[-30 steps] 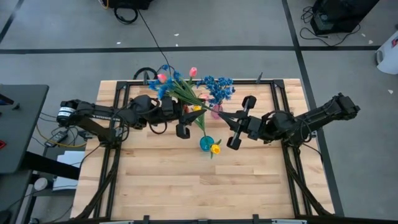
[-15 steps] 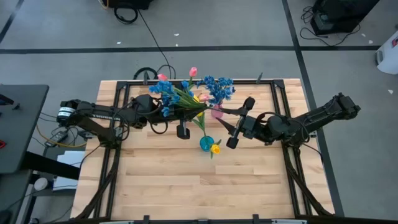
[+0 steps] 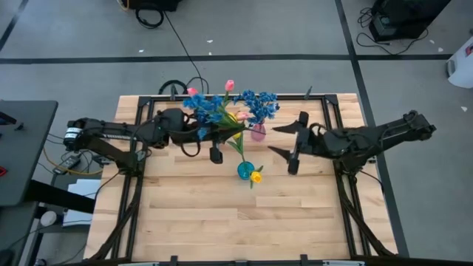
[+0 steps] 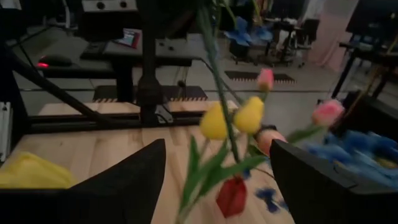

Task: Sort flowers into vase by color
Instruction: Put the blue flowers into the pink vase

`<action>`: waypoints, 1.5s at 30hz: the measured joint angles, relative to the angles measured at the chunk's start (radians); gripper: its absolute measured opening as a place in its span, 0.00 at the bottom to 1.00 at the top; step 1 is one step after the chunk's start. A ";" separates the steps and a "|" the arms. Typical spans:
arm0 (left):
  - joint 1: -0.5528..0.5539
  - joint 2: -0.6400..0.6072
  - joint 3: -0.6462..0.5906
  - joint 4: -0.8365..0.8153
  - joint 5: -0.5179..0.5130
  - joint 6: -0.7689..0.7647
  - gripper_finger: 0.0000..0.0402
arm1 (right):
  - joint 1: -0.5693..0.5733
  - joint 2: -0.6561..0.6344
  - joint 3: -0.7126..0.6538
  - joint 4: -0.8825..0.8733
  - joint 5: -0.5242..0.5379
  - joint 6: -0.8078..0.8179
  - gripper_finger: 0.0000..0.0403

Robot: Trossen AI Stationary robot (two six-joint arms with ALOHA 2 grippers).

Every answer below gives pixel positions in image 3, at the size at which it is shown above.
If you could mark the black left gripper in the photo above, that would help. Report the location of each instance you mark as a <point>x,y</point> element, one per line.
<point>216,142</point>

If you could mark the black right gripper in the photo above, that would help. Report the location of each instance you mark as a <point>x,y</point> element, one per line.
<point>314,142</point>

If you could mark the pink glass vase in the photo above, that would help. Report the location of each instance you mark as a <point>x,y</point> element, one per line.
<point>258,134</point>

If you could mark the teal embossed glass vase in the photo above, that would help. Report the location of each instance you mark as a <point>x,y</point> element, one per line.
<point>244,170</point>

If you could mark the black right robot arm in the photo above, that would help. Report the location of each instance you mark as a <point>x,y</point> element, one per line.
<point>388,134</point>

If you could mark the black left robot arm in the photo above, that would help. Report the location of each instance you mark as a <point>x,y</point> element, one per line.
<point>111,129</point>

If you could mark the black floor box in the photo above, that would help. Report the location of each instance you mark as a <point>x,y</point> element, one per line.
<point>155,3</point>

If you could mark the white papers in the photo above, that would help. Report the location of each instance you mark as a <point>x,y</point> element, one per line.
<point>83,188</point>

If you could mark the black power adapter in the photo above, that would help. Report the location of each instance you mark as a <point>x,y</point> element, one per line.
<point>68,162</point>

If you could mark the black equipment case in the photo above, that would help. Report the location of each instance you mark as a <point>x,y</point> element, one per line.
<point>406,14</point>

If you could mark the black desk beam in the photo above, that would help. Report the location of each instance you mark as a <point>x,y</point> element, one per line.
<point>59,196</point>

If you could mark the white bin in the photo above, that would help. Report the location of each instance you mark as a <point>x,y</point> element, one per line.
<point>462,66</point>

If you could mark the white round object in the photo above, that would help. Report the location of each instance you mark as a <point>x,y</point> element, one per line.
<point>48,218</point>

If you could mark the grey desk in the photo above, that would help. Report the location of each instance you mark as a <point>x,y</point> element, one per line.
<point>26,155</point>

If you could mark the black flat device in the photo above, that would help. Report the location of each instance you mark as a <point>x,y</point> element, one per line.
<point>5,118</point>

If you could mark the red sticker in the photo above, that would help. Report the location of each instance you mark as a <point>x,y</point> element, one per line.
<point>2,171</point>

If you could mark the black aluminium table frame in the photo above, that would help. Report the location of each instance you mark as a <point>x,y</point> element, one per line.
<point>329,99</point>

